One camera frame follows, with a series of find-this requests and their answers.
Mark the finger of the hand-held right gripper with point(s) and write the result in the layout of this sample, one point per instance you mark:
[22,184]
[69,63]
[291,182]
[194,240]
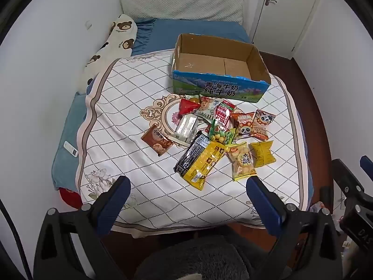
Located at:
[346,178]
[367,164]

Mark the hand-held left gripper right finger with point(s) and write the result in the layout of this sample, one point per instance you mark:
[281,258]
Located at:
[265,210]

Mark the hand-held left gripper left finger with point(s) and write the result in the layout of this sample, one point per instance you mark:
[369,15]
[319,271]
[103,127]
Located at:
[113,207]

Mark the white oat cookie packet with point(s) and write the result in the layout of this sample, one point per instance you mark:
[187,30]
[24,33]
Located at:
[207,107]

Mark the printed cardboard box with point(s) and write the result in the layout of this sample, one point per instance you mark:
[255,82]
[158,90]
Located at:
[215,64]

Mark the red cloth item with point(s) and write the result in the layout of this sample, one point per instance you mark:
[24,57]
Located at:
[71,198]

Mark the yellow round biscuit packet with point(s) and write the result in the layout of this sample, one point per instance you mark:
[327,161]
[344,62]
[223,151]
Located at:
[241,161]

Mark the small plain yellow packet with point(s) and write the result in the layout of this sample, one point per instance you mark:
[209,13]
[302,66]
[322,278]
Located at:
[263,153]

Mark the white remote control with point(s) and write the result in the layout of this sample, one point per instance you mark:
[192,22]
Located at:
[71,148]

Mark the large yellow snack packet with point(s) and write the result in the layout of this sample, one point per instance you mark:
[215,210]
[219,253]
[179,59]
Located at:
[204,164]

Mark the brown cookie packet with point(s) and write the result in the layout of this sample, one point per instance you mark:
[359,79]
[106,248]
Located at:
[157,143]

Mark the orange panda snack packet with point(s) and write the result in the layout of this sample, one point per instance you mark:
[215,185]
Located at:
[245,127]

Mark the white panda snack packet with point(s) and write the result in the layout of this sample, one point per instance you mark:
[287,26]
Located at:
[263,124]

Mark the green bean snack packet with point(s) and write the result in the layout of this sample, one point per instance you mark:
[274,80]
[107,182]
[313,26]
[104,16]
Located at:
[222,134]

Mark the grey fuzzy pants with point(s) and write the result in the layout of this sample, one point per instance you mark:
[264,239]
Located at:
[192,259]

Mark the black snack packet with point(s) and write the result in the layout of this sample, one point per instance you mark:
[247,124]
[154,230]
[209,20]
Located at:
[191,157]

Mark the red white green snack packet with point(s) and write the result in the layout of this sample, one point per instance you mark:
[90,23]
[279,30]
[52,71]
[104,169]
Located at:
[224,113]

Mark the white wafer packet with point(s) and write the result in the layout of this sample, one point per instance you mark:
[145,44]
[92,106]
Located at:
[186,128]

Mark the white quilted blanket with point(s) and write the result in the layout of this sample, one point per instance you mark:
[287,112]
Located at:
[131,93]

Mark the red foil snack packet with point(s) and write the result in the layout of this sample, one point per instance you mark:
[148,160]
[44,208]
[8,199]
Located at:
[188,107]

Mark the clear braised egg packet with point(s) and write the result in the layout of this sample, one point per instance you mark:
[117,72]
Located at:
[193,99]

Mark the white door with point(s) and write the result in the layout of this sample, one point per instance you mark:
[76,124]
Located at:
[285,14]

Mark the bear print pillow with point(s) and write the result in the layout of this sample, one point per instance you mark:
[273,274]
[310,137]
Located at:
[119,35]

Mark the grey pillow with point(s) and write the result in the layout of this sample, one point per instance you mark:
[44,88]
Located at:
[180,5]

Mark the white wall socket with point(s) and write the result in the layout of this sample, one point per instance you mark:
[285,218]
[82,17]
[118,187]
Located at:
[88,24]

